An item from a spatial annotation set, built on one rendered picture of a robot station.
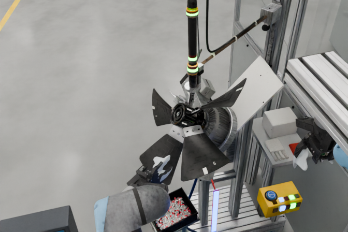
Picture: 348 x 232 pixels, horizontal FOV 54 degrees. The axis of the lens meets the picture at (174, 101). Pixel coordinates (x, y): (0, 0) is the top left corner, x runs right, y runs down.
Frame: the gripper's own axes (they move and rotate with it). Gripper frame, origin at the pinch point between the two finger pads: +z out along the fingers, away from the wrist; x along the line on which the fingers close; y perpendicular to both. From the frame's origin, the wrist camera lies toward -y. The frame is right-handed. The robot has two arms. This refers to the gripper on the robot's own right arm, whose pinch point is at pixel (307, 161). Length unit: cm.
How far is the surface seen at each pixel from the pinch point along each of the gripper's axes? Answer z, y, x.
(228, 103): 7.8, -40.3, -11.6
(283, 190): 41.1, -14.2, 6.8
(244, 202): 142, -67, 21
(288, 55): 28, -91, 46
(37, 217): 25, -18, -93
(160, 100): 36, -81, -34
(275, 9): -9, -82, 27
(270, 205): 41.1, -8.9, -1.8
